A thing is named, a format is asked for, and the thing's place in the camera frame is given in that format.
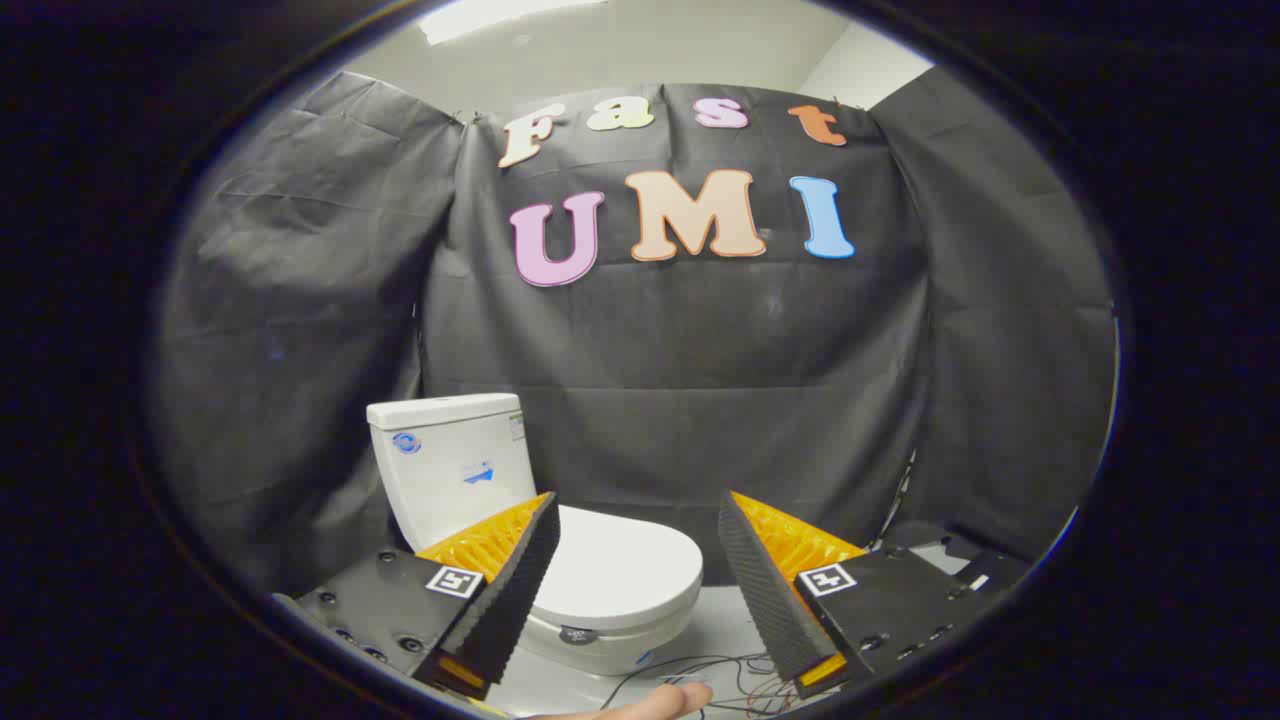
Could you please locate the tangle of thin cables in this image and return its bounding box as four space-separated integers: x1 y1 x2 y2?
600 652 803 719

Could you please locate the black box with white label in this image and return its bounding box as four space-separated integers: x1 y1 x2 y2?
940 545 1033 603

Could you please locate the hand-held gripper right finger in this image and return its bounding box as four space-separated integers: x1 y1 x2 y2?
717 490 1001 701

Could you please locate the black backdrop cloth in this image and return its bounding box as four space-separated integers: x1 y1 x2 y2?
150 70 1119 596

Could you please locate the white toilet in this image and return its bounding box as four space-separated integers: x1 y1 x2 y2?
366 393 704 676

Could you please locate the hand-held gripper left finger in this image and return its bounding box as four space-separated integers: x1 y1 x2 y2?
296 492 561 701

